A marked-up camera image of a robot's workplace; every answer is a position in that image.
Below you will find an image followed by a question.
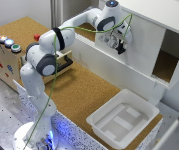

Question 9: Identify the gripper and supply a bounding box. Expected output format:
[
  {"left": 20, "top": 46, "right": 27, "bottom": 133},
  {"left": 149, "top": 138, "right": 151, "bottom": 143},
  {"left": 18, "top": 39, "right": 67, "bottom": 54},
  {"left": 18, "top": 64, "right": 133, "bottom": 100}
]
[{"left": 95, "top": 22, "right": 134, "bottom": 52}]

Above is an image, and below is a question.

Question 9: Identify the green button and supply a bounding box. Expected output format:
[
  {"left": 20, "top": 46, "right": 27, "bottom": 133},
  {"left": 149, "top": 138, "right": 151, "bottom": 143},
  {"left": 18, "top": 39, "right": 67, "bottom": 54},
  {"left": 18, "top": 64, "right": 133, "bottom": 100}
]
[{"left": 10, "top": 43, "right": 22, "bottom": 54}]

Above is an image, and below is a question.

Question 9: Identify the white cabinet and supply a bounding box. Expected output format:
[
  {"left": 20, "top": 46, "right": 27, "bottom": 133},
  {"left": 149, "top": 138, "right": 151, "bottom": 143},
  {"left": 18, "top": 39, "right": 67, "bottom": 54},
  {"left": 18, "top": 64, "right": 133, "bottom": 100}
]
[{"left": 70, "top": 0, "right": 179, "bottom": 108}]

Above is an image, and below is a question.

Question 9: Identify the red button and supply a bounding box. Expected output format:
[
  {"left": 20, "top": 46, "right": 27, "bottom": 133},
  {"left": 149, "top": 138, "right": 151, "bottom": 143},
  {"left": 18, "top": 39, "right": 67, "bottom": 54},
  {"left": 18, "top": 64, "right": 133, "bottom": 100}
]
[{"left": 0, "top": 34, "right": 9, "bottom": 45}]

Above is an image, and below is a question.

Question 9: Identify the white sliding door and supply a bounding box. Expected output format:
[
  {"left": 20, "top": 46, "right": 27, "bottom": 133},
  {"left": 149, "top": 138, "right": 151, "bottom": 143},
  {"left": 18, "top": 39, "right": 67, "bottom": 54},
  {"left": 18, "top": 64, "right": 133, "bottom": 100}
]
[{"left": 116, "top": 14, "right": 167, "bottom": 78}]

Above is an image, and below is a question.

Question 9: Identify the pink block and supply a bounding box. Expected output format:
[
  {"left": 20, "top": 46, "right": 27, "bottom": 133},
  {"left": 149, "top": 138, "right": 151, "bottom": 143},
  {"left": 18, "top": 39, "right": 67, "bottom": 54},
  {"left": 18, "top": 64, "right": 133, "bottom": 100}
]
[{"left": 33, "top": 33, "right": 42, "bottom": 42}]

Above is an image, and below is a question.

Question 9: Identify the black door handle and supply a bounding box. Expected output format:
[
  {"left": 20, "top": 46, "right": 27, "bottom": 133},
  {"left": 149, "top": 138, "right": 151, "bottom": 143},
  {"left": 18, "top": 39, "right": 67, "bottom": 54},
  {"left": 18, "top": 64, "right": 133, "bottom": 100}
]
[{"left": 116, "top": 39, "right": 128, "bottom": 56}]

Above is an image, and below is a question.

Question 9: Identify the white plastic box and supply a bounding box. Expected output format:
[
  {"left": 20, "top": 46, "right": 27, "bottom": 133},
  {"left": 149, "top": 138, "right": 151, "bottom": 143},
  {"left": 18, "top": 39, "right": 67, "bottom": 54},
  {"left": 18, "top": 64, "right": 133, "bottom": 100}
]
[{"left": 85, "top": 88, "right": 161, "bottom": 150}]

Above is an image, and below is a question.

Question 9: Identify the wooden drawer box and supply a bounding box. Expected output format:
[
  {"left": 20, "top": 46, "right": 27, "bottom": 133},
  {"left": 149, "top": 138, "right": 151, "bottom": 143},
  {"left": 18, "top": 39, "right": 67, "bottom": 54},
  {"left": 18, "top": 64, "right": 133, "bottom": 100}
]
[{"left": 0, "top": 16, "right": 74, "bottom": 93}]

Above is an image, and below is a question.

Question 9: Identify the green cable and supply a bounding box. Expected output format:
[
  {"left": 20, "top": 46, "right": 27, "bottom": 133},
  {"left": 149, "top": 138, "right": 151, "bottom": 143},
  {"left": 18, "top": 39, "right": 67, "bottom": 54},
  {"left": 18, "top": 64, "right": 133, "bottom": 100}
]
[{"left": 22, "top": 13, "right": 134, "bottom": 150}]

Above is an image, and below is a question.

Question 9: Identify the black drawer handle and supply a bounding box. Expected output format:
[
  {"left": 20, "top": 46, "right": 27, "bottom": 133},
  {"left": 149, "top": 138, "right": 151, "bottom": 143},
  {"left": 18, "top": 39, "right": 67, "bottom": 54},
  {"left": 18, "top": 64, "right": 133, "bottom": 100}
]
[{"left": 56, "top": 54, "right": 74, "bottom": 71}]

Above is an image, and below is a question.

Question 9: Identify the blue button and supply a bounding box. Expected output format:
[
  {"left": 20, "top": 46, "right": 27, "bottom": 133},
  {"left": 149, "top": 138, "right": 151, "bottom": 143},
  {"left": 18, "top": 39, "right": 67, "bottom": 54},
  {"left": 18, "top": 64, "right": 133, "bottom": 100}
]
[{"left": 4, "top": 38, "right": 16, "bottom": 49}]

